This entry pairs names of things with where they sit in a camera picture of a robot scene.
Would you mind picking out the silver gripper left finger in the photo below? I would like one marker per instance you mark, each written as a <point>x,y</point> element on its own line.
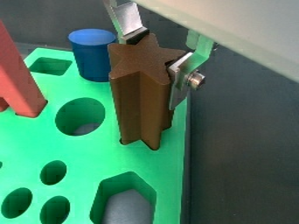
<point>126,21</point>

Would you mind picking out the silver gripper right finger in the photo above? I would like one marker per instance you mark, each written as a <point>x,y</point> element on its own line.
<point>184,69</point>

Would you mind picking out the brown star prism block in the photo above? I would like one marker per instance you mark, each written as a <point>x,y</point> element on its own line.
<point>140,85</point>

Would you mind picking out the blue cylinder block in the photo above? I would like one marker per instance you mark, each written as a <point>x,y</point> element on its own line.
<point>89,47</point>

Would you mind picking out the red arch block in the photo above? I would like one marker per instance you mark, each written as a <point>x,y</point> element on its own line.
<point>18,91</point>

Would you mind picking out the green shape sorter base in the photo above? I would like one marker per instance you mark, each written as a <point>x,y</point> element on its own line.
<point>62,163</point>

